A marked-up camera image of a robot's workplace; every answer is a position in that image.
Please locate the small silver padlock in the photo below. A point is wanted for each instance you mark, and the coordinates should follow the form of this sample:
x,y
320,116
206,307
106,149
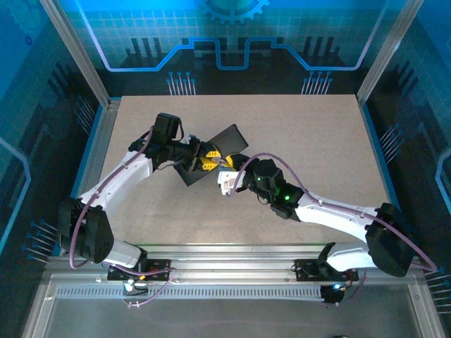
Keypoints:
x,y
222,162

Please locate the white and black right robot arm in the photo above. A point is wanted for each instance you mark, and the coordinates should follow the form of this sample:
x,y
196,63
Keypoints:
x,y
334,214

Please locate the aluminium frame post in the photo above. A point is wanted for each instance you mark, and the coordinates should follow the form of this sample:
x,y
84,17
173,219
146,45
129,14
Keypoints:
x,y
387,56
77,56

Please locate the long aluminium frame rail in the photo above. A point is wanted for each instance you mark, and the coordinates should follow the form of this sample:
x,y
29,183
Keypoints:
x,y
229,260

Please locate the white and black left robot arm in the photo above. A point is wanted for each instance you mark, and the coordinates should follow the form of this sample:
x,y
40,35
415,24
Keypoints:
x,y
116,179

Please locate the black electronics module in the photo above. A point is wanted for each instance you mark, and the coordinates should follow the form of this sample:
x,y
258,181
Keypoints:
x,y
331,295

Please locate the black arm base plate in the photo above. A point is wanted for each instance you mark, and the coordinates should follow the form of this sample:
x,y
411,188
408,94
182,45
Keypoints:
x,y
306,271
158,269

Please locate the short aluminium side rail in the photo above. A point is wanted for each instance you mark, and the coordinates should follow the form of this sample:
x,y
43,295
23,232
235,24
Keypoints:
x,y
95,151

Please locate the black box with painting lid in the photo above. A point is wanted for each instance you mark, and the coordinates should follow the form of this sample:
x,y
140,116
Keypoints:
x,y
229,139

